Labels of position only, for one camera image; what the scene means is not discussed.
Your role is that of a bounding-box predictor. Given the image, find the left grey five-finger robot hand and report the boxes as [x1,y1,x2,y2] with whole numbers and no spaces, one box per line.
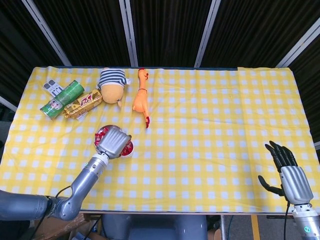
[96,126,132,160]

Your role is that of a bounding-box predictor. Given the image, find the right grey five-finger robot hand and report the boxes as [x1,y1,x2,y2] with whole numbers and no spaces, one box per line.
[257,140,315,206]

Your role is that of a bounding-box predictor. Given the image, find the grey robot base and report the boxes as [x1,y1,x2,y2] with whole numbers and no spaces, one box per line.
[101,213,208,240]

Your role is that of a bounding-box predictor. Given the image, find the white paper cup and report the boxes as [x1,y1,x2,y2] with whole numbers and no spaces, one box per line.
[119,139,135,159]

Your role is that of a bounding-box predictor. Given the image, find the gold biscuit pack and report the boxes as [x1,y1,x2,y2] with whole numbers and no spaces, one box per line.
[61,88,104,120]

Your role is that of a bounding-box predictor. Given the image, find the yellow plush toy striped shirt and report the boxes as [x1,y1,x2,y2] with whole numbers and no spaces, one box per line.
[96,67,132,108]

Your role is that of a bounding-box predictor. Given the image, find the orange rubber chicken toy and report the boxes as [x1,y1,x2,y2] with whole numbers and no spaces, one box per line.
[131,67,151,129]

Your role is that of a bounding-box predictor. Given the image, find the green chip can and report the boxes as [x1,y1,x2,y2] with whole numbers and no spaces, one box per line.
[39,79,86,121]

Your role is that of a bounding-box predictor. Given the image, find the metal table leg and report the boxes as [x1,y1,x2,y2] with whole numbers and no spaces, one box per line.
[219,214,227,240]

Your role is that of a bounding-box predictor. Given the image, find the white card with grey pads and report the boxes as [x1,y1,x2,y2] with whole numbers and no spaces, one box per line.
[42,79,65,98]

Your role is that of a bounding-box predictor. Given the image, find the yellow white checkered tablecloth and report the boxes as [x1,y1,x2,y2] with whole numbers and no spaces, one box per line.
[0,66,320,213]

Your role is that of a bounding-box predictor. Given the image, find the brown cardboard box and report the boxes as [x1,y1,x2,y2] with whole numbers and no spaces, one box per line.
[32,213,101,240]

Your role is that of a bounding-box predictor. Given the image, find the black pleated curtain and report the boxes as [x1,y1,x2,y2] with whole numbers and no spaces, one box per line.
[0,0,320,151]

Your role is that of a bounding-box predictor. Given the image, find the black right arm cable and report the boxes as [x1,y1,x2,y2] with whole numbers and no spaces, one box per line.
[283,202,292,240]

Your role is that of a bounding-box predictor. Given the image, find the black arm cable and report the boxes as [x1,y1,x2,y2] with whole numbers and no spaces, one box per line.
[283,202,292,240]
[29,185,72,240]

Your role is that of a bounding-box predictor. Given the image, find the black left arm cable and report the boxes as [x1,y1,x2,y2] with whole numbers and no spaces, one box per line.
[29,185,72,240]

